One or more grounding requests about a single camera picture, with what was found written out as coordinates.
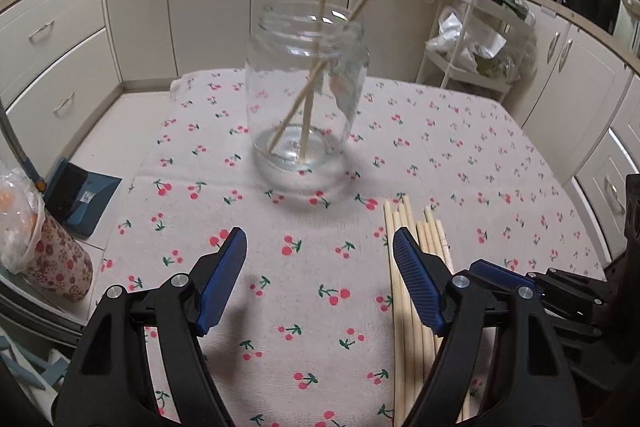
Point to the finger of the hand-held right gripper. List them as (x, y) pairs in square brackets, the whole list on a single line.
[(570, 289), (495, 270)]

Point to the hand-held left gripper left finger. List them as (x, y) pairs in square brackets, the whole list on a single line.
[(222, 279)]

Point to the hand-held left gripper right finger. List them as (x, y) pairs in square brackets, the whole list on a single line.
[(417, 282)]

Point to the bundle of wooden chopsticks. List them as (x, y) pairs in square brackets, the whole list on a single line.
[(402, 307)]

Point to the clear glass jar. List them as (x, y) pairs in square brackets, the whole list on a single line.
[(275, 82)]

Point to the cherry print tablecloth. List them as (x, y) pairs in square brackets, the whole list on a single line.
[(300, 217)]

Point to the blue dustpan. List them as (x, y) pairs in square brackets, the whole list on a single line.
[(90, 202)]

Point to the floral pink bottle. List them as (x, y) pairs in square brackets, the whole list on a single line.
[(60, 262)]

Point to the white utility cart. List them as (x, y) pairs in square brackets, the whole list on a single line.
[(465, 77)]

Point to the white plastic bag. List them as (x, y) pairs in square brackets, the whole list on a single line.
[(450, 34)]

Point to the white kitchen appliance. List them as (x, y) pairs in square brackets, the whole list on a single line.
[(629, 14)]

